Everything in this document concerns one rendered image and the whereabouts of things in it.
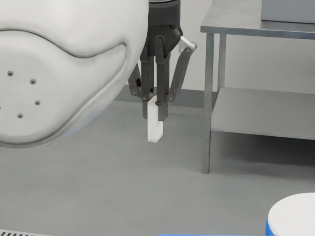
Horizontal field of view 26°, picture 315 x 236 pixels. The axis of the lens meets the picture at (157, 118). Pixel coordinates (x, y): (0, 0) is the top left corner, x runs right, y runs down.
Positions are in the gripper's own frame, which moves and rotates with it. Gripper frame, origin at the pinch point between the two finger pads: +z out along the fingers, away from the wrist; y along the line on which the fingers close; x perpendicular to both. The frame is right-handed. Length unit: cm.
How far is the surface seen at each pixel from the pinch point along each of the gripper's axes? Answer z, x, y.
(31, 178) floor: 155, -197, 156
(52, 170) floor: 155, -210, 149
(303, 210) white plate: 48, -57, -18
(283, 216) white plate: 48, -52, -13
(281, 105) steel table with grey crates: 126, -288, 32
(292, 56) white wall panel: 111, -334, 36
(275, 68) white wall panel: 121, -332, 46
